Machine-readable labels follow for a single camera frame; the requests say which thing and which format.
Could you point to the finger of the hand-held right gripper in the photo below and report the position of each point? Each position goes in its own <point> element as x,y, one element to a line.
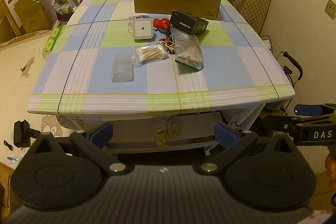
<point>308,109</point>
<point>278,121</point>

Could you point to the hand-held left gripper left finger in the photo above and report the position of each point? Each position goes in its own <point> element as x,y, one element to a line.
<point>101,133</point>

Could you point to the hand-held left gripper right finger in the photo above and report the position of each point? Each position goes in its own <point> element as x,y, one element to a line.
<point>225,133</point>

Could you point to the translucent plastic cup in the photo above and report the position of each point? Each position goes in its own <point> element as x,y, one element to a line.
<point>122,66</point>

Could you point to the clear plastic snack bag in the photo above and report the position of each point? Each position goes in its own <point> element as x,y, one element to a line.
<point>187,48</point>

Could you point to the cotton swab bag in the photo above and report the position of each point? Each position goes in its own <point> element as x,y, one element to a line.
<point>152,54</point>

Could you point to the red toy car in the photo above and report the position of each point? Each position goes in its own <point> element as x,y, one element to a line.
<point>168,46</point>

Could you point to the white square night light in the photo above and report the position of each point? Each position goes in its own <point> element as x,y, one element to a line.
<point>143,29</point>

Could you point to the black product box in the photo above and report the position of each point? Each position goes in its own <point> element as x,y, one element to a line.
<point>186,22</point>

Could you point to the red toy figure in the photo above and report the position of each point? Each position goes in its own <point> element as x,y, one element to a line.
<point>162,24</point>

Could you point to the person's right hand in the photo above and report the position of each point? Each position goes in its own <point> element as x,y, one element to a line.
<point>331,163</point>

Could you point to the checked tablecloth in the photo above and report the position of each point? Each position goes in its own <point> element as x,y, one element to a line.
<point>105,90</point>

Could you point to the olive cloth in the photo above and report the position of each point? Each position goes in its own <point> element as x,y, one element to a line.
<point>166,130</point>

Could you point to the white power strip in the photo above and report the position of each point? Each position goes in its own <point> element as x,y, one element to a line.
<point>267,44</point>

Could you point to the black charger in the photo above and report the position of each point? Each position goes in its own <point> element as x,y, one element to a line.
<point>21,134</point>

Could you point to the cartoon printed bed sheet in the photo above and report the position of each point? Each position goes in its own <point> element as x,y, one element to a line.
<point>18,87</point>

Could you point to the flat cardboard sheet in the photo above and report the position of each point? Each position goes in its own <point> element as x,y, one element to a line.
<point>26,39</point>

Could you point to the brown cardboard hanger box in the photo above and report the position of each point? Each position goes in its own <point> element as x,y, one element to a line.
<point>29,11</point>

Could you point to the white table frame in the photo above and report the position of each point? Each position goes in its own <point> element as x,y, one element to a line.
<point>131,127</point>

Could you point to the single wall socket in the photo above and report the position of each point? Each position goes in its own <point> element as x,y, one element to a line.
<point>331,9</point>

